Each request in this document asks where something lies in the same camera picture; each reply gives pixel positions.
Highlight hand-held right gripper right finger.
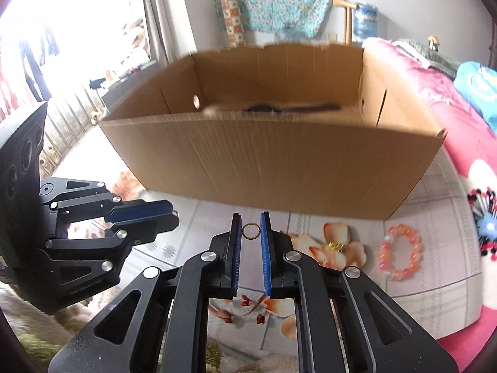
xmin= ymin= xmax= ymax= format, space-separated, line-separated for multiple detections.
xmin=261 ymin=212 xmax=459 ymax=373

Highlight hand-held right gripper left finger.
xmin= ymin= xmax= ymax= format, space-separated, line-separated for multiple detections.
xmin=48 ymin=213 xmax=242 ymax=373

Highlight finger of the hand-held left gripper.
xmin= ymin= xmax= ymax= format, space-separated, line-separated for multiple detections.
xmin=39 ymin=177 xmax=176 ymax=224
xmin=46 ymin=219 xmax=180 ymax=312

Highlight brown cardboard box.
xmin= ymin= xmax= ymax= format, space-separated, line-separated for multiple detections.
xmin=97 ymin=41 xmax=447 ymax=221

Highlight small pink bead bracelet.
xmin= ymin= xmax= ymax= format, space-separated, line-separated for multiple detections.
xmin=381 ymin=224 xmax=422 ymax=282

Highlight metal balcony railing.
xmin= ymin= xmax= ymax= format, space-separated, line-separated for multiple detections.
xmin=0 ymin=93 xmax=105 ymax=179

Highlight hanging clothes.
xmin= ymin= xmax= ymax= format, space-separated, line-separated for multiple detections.
xmin=0 ymin=27 xmax=59 ymax=125

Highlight floral tablecloth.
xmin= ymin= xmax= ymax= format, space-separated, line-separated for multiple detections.
xmin=50 ymin=151 xmax=482 ymax=373

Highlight grey curtain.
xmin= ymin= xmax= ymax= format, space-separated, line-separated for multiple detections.
xmin=140 ymin=0 xmax=197 ymax=67

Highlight hair brush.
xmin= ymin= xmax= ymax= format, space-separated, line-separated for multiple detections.
xmin=466 ymin=187 xmax=497 ymax=257

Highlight pink floral blanket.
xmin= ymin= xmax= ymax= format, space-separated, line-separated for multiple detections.
xmin=365 ymin=37 xmax=497 ymax=373

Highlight wooden chair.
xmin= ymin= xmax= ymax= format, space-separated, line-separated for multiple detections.
xmin=333 ymin=0 xmax=360 ymax=45

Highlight blue label water bottle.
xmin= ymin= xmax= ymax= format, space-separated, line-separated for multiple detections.
xmin=351 ymin=2 xmax=379 ymax=43

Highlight grey patterned cloth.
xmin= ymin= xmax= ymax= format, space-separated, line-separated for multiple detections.
xmin=396 ymin=38 xmax=463 ymax=78

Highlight blue quilt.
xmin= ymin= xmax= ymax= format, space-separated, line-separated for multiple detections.
xmin=454 ymin=61 xmax=497 ymax=136

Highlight patterned roll by wall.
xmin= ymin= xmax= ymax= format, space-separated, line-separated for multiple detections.
xmin=221 ymin=0 xmax=245 ymax=44

